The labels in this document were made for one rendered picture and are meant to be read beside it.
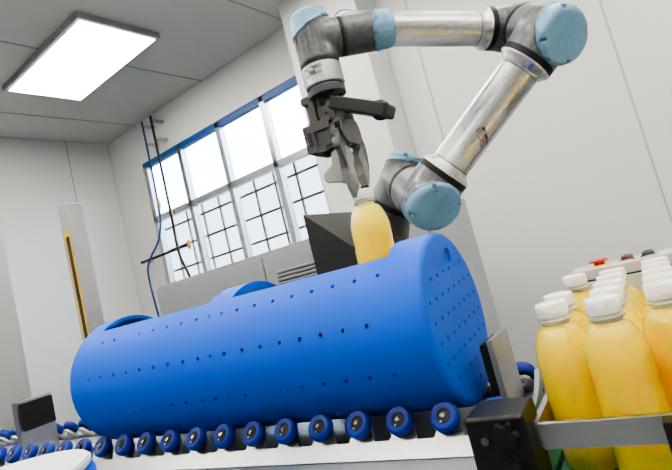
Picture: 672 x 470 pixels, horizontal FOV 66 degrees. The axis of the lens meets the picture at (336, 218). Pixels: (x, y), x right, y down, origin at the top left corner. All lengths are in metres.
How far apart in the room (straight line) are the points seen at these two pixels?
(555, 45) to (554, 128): 2.41
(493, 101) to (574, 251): 2.46
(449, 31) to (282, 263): 1.99
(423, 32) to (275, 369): 0.75
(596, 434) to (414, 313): 0.27
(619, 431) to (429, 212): 0.60
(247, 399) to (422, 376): 0.34
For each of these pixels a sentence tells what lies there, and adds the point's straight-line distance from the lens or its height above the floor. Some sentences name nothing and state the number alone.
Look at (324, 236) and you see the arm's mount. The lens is 1.23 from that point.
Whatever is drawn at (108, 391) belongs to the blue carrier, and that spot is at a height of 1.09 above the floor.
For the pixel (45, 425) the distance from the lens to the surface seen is 1.81.
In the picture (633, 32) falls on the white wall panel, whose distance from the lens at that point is 3.56.
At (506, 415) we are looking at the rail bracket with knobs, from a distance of 0.66.
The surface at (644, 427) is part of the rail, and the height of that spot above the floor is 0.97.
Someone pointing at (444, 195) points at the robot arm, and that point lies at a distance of 1.11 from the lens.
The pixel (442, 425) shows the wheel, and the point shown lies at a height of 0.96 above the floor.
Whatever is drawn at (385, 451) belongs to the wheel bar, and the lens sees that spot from 0.89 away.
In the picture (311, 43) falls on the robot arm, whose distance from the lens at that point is 0.99.
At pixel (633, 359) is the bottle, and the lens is 0.67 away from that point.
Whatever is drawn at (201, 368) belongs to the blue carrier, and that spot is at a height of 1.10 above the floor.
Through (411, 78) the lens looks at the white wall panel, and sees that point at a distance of 3.96.
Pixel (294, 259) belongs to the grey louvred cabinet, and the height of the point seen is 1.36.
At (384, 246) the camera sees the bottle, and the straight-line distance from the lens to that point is 0.89.
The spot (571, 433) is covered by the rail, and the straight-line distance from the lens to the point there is 0.69.
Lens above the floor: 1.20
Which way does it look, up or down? 6 degrees up
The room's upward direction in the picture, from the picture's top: 14 degrees counter-clockwise
